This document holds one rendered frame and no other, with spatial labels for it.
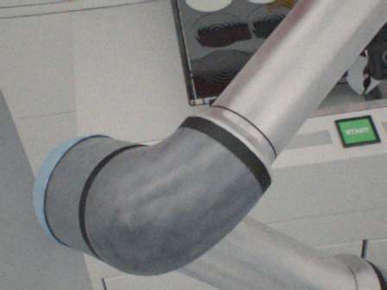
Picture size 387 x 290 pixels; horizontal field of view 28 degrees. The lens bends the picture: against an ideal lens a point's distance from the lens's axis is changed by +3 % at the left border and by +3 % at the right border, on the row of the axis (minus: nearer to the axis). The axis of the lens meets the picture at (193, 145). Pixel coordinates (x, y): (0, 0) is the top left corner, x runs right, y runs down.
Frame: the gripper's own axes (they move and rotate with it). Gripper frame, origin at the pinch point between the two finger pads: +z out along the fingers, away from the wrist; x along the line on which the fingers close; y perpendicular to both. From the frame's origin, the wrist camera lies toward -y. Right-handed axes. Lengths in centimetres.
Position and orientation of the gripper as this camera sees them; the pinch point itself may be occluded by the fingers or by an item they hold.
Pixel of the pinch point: (364, 90)
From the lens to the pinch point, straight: 116.3
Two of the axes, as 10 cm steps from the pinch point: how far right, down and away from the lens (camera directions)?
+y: -1.1, -7.4, 6.6
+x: -9.9, 1.3, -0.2
